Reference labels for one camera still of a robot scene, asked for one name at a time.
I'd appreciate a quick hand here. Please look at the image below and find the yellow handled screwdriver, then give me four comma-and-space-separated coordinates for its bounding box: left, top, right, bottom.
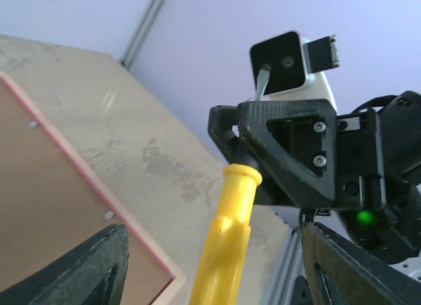
189, 146, 272, 304

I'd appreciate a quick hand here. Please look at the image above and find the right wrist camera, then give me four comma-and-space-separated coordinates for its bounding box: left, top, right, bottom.
249, 30, 339, 108

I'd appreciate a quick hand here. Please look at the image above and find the aluminium corner post right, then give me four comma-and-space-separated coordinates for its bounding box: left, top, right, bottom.
120, 0, 165, 70

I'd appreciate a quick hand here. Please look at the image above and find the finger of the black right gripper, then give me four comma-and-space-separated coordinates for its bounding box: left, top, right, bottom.
208, 105, 259, 169

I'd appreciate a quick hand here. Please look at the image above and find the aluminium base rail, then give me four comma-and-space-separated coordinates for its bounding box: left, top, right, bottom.
260, 227, 313, 305

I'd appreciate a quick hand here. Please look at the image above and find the pink wooden photo frame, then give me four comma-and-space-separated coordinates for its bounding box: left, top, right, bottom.
1, 74, 186, 304

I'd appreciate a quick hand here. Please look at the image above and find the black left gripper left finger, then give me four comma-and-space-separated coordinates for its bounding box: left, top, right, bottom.
1, 223, 129, 304

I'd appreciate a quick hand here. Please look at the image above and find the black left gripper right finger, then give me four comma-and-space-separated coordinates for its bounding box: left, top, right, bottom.
302, 222, 420, 304

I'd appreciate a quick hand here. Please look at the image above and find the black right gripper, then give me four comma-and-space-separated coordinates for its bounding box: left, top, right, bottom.
237, 91, 420, 264

